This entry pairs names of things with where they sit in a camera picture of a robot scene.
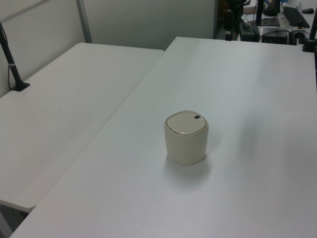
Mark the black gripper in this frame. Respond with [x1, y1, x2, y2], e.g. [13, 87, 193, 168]
[224, 10, 234, 41]

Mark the beige trash bin lid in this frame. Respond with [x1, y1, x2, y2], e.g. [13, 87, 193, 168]
[165, 111, 207, 137]

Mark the beige small trash bin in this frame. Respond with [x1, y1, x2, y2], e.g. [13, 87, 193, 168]
[163, 110, 210, 166]

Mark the black monitor stand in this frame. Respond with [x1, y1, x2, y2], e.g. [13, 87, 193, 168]
[256, 0, 281, 28]

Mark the black electronics box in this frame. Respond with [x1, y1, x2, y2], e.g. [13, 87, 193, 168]
[260, 27, 291, 45]

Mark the black computer keyboard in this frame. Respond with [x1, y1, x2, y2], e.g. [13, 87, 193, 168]
[282, 5, 311, 29]

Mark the white side table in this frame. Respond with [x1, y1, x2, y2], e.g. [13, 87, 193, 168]
[0, 42, 165, 209]

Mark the black camera pole with clamp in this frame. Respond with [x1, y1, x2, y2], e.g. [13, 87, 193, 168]
[301, 0, 317, 53]
[0, 20, 31, 93]

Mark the grey metal partition post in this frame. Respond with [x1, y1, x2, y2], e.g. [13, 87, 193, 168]
[76, 0, 93, 44]

